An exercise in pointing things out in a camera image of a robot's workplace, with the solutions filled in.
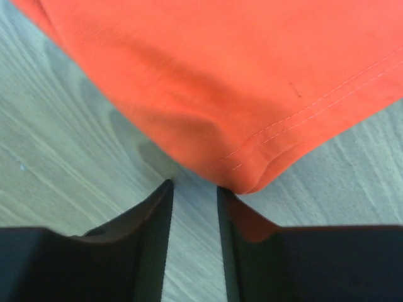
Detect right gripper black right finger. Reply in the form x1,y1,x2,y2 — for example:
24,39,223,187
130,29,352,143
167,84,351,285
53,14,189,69
217,187,402,301

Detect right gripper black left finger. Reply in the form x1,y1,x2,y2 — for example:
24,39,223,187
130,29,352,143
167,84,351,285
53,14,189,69
1,180,174,301

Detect orange t-shirt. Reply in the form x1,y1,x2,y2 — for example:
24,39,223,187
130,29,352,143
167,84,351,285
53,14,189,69
15,1,402,194

